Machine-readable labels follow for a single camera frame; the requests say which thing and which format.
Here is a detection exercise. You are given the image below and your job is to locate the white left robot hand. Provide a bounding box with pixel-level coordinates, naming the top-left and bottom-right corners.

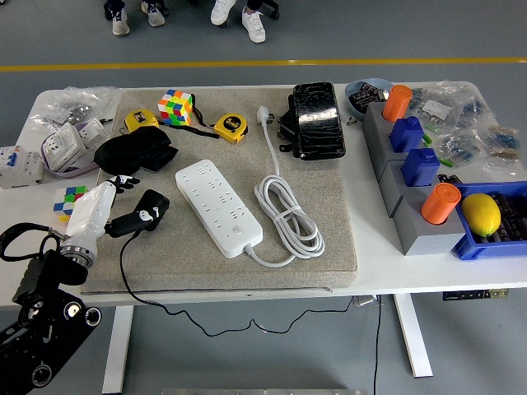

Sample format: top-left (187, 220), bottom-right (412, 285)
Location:
top-left (64, 174), bottom-right (164, 250)

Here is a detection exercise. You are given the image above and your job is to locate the thin black plug cord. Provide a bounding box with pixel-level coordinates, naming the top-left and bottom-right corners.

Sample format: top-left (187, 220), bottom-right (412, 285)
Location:
top-left (119, 230), bottom-right (359, 337)

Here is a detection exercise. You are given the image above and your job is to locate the black plug adapter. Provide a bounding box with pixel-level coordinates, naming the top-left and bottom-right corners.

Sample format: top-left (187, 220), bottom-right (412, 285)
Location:
top-left (133, 188), bottom-right (171, 225)

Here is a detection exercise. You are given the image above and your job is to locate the black cloth pouch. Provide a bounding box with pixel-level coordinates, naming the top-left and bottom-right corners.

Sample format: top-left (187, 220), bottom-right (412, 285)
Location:
top-left (93, 125), bottom-right (179, 178)

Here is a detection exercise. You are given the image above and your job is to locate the small yellow tape measure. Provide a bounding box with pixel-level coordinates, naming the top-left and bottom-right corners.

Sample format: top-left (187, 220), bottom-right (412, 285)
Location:
top-left (124, 109), bottom-right (160, 133)

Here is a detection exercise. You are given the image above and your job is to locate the white power strip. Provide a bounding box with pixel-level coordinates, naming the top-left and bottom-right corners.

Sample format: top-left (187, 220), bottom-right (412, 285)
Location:
top-left (175, 159), bottom-right (264, 259)

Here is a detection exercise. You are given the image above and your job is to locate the small colourful puzzle cube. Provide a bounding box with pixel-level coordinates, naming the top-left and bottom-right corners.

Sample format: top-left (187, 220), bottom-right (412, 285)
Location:
top-left (53, 185), bottom-right (90, 225)

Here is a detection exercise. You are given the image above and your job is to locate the purple flat ribbon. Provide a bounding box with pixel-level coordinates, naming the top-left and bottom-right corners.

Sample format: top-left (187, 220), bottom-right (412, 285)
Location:
top-left (40, 133), bottom-right (100, 179)

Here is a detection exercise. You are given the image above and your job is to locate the white circuit breaker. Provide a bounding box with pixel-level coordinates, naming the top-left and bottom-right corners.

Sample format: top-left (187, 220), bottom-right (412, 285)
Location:
top-left (0, 144), bottom-right (45, 190)

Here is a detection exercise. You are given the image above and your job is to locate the clear bag of metal parts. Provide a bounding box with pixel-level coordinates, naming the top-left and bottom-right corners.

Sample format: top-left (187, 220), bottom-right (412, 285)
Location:
top-left (35, 85), bottom-right (123, 127)

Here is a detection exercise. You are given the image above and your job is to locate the large colourful puzzle cube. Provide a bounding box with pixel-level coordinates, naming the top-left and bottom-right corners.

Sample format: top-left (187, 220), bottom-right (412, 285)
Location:
top-left (157, 88), bottom-right (194, 127)

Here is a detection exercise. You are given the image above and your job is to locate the white table leg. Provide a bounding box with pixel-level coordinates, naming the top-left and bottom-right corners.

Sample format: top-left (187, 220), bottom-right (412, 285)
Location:
top-left (393, 294), bottom-right (434, 379)
top-left (101, 304), bottom-right (135, 395)

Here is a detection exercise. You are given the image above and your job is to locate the yellow tape measure 5m print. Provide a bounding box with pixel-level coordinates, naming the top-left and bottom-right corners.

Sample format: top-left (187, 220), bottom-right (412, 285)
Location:
top-left (213, 114), bottom-right (250, 144)

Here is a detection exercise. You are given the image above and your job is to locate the grey white sneaker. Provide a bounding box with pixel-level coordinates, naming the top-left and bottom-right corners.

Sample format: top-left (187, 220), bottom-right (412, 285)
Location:
top-left (110, 7), bottom-right (131, 37)
top-left (141, 0), bottom-right (166, 28)

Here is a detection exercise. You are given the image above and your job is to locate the grey-brown mat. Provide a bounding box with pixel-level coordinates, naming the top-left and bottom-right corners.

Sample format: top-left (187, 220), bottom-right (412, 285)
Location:
top-left (80, 86), bottom-right (358, 295)

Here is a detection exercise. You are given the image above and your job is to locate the glossy black case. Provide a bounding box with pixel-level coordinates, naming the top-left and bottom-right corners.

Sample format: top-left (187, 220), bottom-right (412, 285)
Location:
top-left (291, 81), bottom-right (347, 160)

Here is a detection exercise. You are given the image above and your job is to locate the light blue bowl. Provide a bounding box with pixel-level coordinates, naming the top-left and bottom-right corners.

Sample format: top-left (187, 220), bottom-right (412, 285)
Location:
top-left (344, 77), bottom-right (394, 123)

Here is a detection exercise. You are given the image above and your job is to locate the grey holder block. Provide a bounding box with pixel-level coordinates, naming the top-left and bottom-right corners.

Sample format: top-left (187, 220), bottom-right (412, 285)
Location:
top-left (377, 158), bottom-right (442, 219)
top-left (392, 192), bottom-right (471, 258)
top-left (361, 101), bottom-right (413, 145)
top-left (367, 123), bottom-right (427, 183)

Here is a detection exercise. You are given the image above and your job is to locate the black electronic modules pile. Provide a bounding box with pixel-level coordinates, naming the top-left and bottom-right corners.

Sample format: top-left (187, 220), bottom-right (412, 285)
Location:
top-left (349, 81), bottom-right (390, 114)

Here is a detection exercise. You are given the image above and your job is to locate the blue block with knob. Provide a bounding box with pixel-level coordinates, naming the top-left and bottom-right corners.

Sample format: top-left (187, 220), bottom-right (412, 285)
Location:
top-left (389, 115), bottom-right (426, 154)
top-left (401, 146), bottom-right (441, 188)

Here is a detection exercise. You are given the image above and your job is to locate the orange cylinder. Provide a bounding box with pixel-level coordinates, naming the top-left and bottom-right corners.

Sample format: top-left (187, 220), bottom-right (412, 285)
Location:
top-left (382, 84), bottom-right (413, 123)
top-left (420, 183), bottom-right (462, 226)

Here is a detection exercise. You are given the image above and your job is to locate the clear bag with white card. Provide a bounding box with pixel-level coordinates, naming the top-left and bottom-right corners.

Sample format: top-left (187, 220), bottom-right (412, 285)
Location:
top-left (409, 81), bottom-right (493, 128)

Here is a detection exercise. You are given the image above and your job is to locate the clear bag of blue resistors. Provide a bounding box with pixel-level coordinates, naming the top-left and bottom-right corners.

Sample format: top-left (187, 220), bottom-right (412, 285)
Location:
top-left (436, 123), bottom-right (489, 168)

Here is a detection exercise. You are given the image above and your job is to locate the blue plastic bin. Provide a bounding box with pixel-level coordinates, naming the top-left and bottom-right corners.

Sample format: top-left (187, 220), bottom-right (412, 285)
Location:
top-left (450, 180), bottom-right (527, 262)

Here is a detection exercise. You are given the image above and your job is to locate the yellow lemon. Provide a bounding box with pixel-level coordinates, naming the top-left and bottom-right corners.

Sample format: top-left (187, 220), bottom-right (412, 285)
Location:
top-left (460, 193), bottom-right (502, 239)

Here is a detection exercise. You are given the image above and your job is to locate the black table control panel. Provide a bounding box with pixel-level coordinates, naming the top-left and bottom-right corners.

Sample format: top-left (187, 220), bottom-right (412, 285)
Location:
top-left (442, 289), bottom-right (511, 301)

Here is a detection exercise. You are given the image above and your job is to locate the clear bag of mixed resistors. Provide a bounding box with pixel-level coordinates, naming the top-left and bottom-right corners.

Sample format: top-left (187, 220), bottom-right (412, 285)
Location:
top-left (481, 117), bottom-right (527, 179)

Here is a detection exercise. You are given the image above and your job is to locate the dark brown modules row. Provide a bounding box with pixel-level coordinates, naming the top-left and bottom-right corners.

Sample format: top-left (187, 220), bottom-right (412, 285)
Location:
top-left (477, 192), bottom-right (527, 244)

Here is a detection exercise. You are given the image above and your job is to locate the white wall socket panel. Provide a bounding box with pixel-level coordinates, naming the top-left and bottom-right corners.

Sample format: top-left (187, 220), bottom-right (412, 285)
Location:
top-left (40, 123), bottom-right (87, 172)
top-left (76, 117), bottom-right (110, 146)

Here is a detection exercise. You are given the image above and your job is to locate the black tape measure strap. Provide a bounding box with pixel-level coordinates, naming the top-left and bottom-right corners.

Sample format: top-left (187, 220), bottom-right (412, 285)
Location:
top-left (191, 93), bottom-right (217, 128)
top-left (162, 122), bottom-right (222, 142)

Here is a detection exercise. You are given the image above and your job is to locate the white power strip cord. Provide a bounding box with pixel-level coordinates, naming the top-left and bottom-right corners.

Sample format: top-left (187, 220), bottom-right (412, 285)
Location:
top-left (245, 105), bottom-right (326, 268)

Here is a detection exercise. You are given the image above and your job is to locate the black hanging cable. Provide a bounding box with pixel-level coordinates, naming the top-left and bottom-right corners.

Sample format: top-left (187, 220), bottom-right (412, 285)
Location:
top-left (372, 306), bottom-right (383, 395)

